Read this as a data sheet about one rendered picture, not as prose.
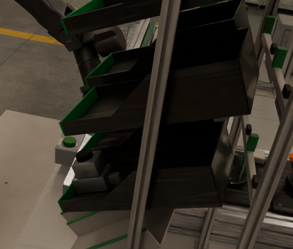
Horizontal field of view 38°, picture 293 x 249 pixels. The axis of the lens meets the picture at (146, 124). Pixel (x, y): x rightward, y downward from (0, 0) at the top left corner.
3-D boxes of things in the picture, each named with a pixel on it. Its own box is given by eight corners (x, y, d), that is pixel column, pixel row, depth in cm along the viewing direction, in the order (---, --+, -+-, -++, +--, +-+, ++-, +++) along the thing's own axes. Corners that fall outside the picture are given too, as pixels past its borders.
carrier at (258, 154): (181, 197, 115) (189, 161, 108) (186, 146, 135) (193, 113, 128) (270, 214, 114) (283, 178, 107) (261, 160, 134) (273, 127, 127)
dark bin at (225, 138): (62, 212, 73) (45, 177, 70) (92, 168, 84) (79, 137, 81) (222, 207, 62) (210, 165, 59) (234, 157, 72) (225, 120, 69)
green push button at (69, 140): (60, 147, 126) (60, 142, 125) (64, 140, 129) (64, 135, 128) (74, 150, 126) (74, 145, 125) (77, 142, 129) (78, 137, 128)
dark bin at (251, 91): (64, 137, 64) (45, 93, 61) (98, 98, 75) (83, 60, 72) (250, 114, 53) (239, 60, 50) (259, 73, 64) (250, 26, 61)
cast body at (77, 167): (76, 194, 76) (62, 161, 73) (85, 180, 80) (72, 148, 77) (119, 189, 73) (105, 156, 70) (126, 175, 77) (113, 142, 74)
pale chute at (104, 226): (51, 283, 84) (36, 268, 83) (79, 236, 95) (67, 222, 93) (161, 248, 69) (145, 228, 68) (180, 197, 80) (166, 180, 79)
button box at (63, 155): (54, 163, 128) (54, 146, 124) (73, 126, 145) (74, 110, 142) (77, 167, 127) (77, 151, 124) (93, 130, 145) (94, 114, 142)
